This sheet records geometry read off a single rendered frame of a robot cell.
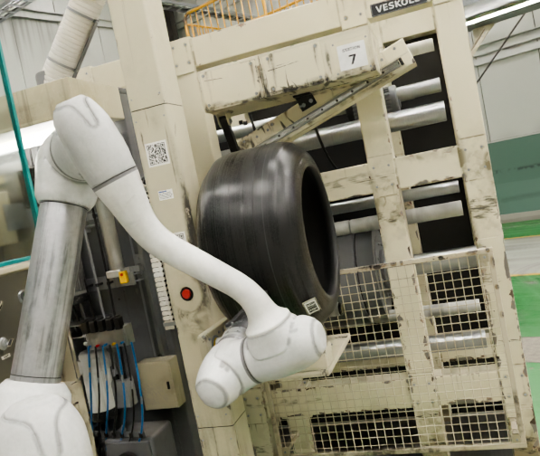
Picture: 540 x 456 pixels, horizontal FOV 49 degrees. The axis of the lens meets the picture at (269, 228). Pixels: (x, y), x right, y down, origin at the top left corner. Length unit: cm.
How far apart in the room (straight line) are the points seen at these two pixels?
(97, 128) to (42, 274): 33
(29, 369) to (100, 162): 44
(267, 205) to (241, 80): 63
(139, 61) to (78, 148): 78
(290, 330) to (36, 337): 52
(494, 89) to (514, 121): 65
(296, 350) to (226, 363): 16
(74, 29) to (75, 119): 124
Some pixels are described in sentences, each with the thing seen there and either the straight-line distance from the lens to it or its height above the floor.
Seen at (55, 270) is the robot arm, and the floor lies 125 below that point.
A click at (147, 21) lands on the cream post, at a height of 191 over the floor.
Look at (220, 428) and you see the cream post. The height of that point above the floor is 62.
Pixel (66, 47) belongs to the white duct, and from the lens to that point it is 245.
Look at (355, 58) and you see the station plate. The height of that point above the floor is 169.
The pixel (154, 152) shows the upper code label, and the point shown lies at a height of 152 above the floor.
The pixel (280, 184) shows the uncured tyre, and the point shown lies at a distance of 162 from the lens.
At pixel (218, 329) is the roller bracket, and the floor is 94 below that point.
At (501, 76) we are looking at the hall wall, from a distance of 1109.
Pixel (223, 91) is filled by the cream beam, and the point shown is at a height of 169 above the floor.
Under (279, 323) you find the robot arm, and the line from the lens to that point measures 121.
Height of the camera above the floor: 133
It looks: 3 degrees down
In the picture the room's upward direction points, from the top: 11 degrees counter-clockwise
